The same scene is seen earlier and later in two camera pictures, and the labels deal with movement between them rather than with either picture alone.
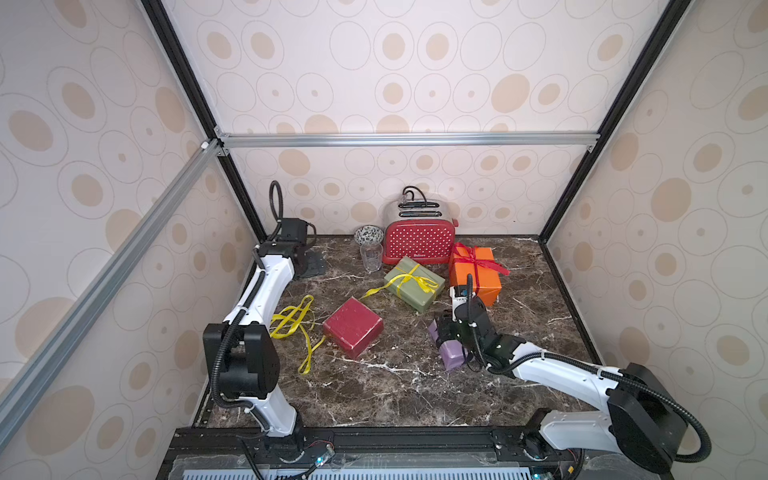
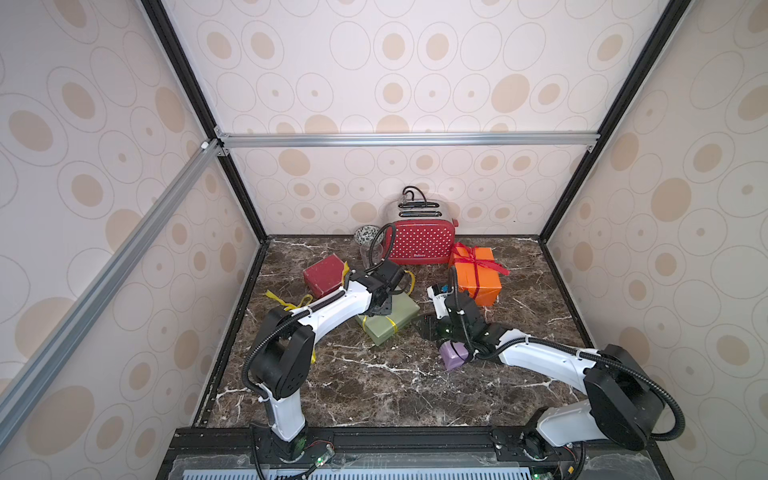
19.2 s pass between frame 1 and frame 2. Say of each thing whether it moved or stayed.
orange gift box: stayed
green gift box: moved
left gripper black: moved
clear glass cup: stayed
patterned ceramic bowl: stayed
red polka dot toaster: stayed
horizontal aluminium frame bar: stayed
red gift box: moved
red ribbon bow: stayed
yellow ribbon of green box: moved
